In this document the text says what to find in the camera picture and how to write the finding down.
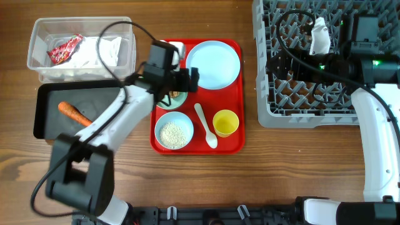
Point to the green bowl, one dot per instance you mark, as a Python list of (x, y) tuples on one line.
[(174, 103)]

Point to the light blue plate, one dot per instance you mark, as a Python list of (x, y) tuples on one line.
[(218, 64)]

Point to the red snack wrapper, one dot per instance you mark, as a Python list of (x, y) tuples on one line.
[(62, 53)]

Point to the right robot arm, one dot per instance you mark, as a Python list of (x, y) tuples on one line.
[(372, 80)]

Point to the orange carrot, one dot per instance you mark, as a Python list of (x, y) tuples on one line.
[(73, 113)]

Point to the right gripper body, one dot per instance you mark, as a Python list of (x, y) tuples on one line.
[(302, 73)]

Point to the white plastic spoon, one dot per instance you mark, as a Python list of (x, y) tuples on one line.
[(211, 138)]

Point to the black square bin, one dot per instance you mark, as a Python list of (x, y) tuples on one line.
[(91, 98)]

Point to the blue bowl with rice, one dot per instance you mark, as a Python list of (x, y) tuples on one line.
[(174, 130)]

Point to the yellow plastic cup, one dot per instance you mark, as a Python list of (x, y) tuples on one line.
[(225, 122)]

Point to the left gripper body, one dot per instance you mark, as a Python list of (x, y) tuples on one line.
[(177, 79)]

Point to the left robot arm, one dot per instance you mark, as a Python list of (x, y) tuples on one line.
[(81, 172)]

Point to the clear plastic bin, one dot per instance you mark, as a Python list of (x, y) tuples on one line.
[(52, 32)]

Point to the white napkin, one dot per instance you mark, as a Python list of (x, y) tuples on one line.
[(100, 53)]

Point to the red plastic tray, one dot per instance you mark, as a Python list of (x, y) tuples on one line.
[(212, 101)]

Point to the brown food scrap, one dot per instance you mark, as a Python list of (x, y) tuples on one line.
[(174, 94)]

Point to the grey dishwasher rack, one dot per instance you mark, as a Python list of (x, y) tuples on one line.
[(288, 103)]

